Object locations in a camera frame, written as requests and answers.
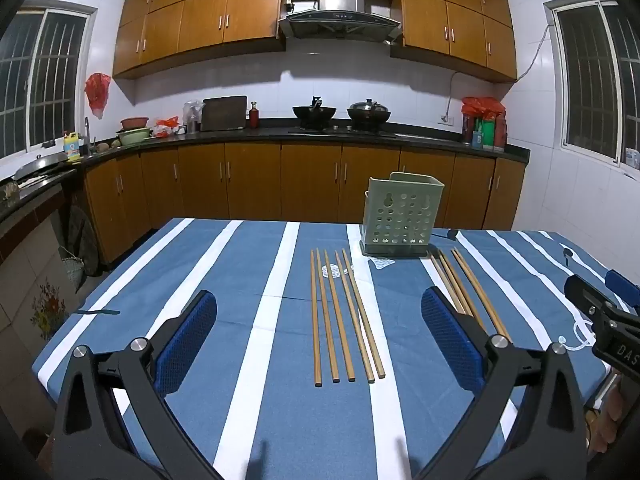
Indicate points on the red hanging plastic bag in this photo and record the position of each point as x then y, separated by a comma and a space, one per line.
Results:
97, 92

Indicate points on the red white plastic bag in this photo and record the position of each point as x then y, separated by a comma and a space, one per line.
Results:
167, 125

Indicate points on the green basin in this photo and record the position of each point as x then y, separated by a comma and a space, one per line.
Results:
134, 136

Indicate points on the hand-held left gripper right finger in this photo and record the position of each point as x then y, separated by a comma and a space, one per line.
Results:
450, 335

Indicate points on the black open wok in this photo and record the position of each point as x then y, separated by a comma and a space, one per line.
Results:
314, 114

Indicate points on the barred window with white frame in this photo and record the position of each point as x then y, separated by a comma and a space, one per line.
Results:
590, 85

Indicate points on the blue white striped tablecloth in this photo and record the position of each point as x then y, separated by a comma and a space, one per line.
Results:
200, 260

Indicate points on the metal pan lid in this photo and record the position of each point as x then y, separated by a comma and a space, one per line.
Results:
40, 164

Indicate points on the black kitchen countertop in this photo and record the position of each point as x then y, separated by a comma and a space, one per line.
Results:
225, 136

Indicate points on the green woven basket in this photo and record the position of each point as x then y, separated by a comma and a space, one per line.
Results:
72, 272

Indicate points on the white wall outlet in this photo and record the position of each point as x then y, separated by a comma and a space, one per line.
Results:
446, 120

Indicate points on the green box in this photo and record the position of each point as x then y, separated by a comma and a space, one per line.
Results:
484, 135

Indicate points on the steel range hood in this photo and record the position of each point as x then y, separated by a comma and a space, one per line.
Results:
340, 0

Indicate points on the gas stove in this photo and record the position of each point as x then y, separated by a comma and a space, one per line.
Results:
345, 131

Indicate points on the metal faucet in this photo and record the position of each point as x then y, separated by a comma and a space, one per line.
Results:
87, 132

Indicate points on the red bottle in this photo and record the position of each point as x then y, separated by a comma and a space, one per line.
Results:
254, 117

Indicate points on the clear plastic bag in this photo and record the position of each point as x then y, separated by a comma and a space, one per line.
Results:
192, 115

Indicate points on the person's right hand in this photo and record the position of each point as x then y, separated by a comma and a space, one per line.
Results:
602, 435

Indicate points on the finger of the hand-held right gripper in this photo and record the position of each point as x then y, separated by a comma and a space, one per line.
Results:
590, 295
622, 287

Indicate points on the yellow detergent bottle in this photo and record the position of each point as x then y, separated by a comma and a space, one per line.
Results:
72, 147

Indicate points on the chopsticks in holder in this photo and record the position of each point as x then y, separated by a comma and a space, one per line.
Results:
200, 15

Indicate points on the green perforated utensil holder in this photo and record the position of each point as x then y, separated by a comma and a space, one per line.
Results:
400, 220

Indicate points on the black wok with lid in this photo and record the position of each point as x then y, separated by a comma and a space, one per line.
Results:
369, 112

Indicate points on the dark cutting board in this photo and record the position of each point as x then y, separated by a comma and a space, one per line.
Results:
224, 114

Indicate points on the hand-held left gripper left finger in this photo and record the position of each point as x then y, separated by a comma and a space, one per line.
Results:
185, 340

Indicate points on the red basin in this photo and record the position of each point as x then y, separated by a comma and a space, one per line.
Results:
134, 123

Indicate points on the wooden lower kitchen cabinets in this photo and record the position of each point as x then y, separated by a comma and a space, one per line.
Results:
250, 180

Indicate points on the red box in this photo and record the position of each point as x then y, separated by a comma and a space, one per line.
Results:
500, 135

